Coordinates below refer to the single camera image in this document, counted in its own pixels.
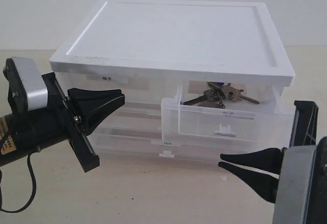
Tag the key bunch with blue tag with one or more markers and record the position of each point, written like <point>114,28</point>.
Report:
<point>217,94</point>

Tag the clear drawer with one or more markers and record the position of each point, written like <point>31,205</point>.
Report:
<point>136,90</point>
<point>240,126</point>
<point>135,120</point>
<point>151,148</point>

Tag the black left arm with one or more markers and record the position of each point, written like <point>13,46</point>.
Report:
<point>43,114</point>

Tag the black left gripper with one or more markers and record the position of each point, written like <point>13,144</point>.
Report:
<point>94,107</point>

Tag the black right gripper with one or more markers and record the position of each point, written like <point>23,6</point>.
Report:
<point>303,133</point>

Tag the clear bottom drawer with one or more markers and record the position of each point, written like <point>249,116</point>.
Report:
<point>151,148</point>

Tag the white translucent drawer cabinet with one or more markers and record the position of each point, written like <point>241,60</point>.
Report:
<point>220,42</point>

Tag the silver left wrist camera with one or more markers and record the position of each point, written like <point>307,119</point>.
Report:
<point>32,82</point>

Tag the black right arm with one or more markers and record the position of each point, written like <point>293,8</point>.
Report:
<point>316,210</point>

